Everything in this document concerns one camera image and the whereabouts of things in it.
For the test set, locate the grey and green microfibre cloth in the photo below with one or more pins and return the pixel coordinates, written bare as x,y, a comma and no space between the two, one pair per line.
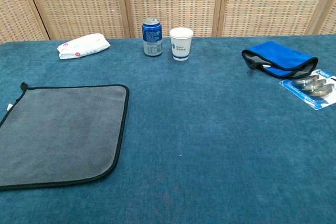
60,134

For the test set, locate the blue table cloth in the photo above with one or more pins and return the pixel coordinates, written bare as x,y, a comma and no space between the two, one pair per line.
199,134

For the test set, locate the white paper cup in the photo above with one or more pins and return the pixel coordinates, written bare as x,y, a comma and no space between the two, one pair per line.
180,44

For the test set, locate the blue drink can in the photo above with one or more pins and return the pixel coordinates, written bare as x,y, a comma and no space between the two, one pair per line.
152,37

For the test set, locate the woven bamboo folding screen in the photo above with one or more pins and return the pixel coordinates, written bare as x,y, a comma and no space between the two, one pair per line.
173,1

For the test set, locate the white wet wipes pack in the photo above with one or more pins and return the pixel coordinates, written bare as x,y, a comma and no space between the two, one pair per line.
82,46

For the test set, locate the blister pack of metal hooks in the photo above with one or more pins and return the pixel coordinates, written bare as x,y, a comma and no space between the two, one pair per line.
311,87

